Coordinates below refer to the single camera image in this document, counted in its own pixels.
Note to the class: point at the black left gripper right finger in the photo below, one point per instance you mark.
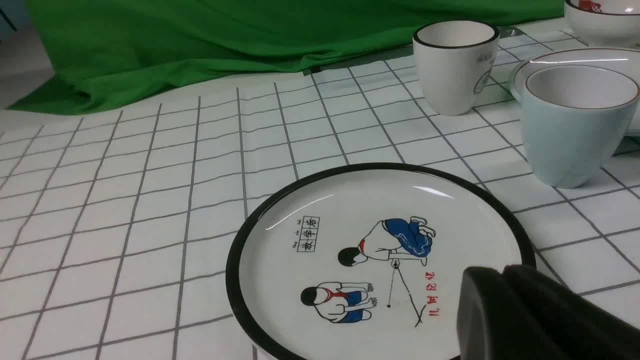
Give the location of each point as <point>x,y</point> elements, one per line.
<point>581,329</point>

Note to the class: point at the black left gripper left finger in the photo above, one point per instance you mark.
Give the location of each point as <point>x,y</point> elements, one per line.
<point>494,324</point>

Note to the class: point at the pale blue cup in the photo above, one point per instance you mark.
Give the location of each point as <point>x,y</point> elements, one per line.
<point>574,117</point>

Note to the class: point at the white plate with cartoon children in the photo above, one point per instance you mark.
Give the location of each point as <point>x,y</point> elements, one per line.
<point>365,262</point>

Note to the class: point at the white cup black rim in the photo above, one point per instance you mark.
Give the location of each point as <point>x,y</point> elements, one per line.
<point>454,59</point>

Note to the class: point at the pale blue plate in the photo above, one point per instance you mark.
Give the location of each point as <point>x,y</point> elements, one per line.
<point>625,61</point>

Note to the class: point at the white bowl black rim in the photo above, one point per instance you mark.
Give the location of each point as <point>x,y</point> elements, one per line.
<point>614,23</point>

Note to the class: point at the green cloth backdrop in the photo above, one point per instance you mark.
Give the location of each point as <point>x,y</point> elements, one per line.
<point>107,54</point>

